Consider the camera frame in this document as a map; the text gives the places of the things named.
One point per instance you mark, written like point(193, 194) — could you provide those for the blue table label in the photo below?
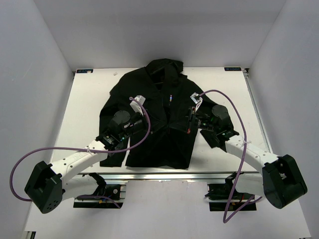
point(84, 71)
point(232, 69)

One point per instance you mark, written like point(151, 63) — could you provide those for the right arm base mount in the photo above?
point(218, 195)

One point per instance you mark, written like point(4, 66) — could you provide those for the black jacket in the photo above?
point(167, 92)

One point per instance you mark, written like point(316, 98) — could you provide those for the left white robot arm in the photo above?
point(50, 184)

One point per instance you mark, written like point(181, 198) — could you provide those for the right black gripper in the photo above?
point(193, 115)

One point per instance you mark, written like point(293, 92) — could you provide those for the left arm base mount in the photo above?
point(106, 195)

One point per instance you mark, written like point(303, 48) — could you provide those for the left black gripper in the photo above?
point(141, 116)

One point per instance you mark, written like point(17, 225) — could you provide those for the blue table label right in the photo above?
point(232, 69)

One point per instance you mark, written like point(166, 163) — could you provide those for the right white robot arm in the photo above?
point(278, 178)

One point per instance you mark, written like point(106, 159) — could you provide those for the blue table label left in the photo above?
point(84, 71)

